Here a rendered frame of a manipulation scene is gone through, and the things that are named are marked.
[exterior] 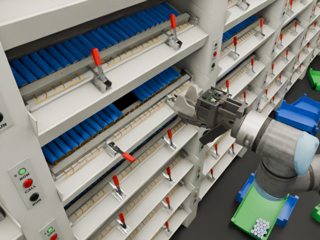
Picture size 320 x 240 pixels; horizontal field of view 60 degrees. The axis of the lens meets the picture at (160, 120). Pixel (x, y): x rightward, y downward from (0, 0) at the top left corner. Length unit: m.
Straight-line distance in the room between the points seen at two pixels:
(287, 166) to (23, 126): 0.54
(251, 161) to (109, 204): 1.40
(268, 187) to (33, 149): 0.54
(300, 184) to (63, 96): 0.59
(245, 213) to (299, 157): 1.16
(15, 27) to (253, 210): 1.58
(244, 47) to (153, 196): 0.75
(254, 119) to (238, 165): 1.40
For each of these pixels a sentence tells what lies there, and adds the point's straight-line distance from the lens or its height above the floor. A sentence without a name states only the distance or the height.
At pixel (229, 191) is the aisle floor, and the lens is 1.90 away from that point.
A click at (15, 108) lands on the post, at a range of 0.50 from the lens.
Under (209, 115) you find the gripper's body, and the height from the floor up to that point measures 1.06.
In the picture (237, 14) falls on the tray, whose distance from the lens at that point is 1.10.
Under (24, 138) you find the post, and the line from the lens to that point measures 0.54.
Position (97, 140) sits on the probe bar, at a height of 0.99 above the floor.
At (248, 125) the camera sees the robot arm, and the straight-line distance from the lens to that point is 0.66.
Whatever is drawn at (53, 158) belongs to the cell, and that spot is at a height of 1.00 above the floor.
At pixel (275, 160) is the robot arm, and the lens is 0.67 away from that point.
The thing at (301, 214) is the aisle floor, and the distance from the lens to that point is 1.95.
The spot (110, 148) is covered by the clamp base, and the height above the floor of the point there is 0.97.
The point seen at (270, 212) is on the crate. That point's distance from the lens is 1.79.
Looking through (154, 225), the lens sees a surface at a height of 0.35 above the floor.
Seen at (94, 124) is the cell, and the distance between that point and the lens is 0.77.
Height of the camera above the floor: 1.48
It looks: 39 degrees down
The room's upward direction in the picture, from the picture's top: straight up
